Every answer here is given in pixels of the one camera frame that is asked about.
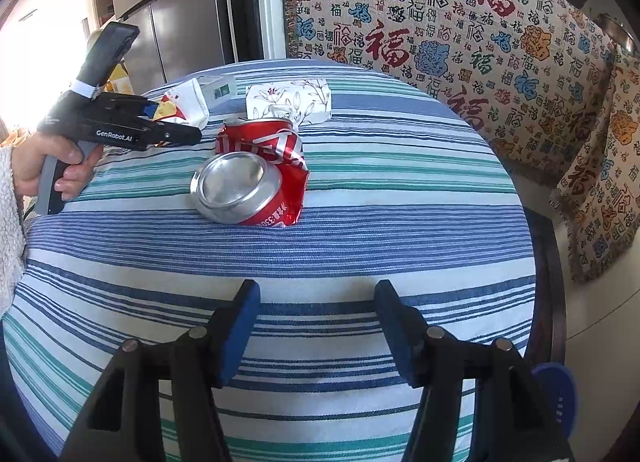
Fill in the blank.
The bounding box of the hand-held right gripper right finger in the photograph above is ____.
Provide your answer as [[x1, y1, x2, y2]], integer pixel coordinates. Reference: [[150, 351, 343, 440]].
[[375, 279, 576, 462]]

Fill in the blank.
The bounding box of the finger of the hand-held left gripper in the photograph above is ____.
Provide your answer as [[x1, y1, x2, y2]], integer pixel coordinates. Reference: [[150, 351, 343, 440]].
[[120, 95, 162, 119], [135, 121, 203, 149]]

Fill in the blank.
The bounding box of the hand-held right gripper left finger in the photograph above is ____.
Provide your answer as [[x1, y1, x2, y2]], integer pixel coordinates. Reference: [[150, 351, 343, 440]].
[[60, 279, 262, 462]]

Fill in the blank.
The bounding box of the white snack bag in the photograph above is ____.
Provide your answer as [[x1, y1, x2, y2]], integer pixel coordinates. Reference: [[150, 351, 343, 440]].
[[150, 78, 210, 149]]

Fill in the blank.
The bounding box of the crushed red drink can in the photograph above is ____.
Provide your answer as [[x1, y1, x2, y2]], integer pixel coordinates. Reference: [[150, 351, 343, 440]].
[[190, 117, 311, 227]]

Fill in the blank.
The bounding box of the person's left hand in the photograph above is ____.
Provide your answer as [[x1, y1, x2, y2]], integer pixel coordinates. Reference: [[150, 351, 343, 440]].
[[12, 135, 97, 201]]

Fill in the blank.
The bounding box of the small white carton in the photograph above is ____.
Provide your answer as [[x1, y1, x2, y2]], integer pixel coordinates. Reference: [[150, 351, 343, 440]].
[[196, 75, 237, 102]]

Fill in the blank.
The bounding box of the grey refrigerator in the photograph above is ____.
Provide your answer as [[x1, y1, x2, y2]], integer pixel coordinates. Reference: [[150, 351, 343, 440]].
[[92, 0, 236, 88]]

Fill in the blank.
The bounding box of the floral tissue packet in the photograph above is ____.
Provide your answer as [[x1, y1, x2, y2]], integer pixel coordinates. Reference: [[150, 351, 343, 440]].
[[245, 79, 333, 130]]

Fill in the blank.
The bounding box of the dark round table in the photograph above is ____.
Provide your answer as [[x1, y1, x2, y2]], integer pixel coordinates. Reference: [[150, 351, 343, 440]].
[[522, 207, 568, 373]]

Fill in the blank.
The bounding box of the steel pot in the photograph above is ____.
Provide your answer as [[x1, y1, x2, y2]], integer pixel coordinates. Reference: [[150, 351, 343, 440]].
[[595, 12, 640, 56]]

